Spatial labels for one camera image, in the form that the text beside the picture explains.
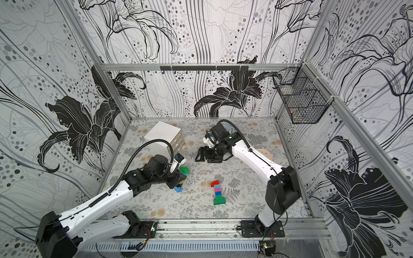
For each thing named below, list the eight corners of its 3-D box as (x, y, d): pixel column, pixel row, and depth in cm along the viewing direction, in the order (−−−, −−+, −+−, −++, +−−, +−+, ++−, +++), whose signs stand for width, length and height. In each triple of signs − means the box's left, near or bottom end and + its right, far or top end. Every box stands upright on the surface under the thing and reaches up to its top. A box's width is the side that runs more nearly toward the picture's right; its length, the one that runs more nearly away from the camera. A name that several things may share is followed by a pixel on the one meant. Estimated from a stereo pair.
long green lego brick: (213, 205, 82) (213, 203, 79) (212, 198, 84) (212, 196, 82) (225, 203, 82) (226, 201, 80) (224, 196, 85) (224, 194, 82)
